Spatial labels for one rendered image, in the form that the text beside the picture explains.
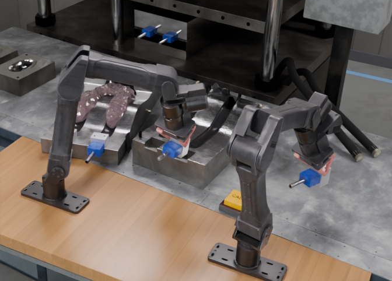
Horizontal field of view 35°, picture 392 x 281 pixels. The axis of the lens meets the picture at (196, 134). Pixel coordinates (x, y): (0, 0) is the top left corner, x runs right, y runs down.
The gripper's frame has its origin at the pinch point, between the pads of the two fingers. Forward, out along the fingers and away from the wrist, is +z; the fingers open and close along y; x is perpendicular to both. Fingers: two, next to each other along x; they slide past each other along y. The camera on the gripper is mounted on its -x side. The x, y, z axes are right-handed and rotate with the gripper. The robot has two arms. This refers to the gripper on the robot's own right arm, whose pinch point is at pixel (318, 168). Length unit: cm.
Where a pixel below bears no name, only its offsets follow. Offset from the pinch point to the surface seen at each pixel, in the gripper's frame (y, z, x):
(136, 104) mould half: 67, -4, 18
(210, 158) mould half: 27.2, -3.3, 17.5
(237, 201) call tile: 11.4, 0.5, 21.9
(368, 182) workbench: -0.3, 24.7, -15.5
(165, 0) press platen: 117, 5, -29
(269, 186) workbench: 15.4, 11.5, 9.0
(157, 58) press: 115, 25, -13
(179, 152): 30.2, -11.1, 24.1
